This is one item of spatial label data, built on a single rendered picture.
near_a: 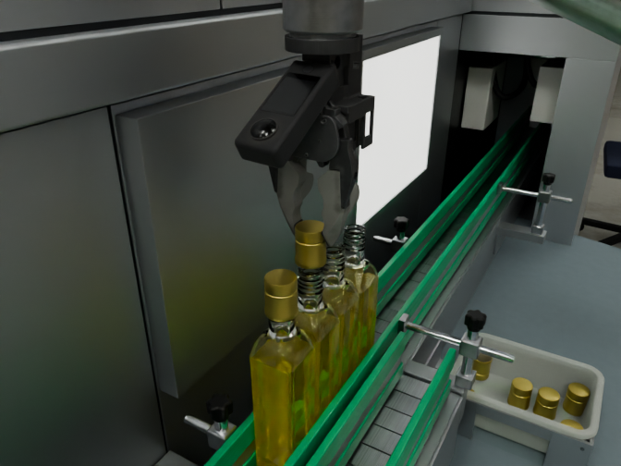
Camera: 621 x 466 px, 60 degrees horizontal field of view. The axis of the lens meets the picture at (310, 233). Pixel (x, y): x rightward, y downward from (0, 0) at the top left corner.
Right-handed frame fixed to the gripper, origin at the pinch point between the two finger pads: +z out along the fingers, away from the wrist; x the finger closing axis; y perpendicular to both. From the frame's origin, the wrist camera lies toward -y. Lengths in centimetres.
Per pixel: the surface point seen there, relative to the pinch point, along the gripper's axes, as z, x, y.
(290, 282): 2.5, -1.5, -6.3
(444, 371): 22.1, -13.5, 12.0
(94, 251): -1.1, 14.8, -16.1
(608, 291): 43, -32, 84
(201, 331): 14.0, 11.9, -5.9
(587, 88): 1, -16, 104
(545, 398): 37, -26, 32
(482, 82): 5, 12, 116
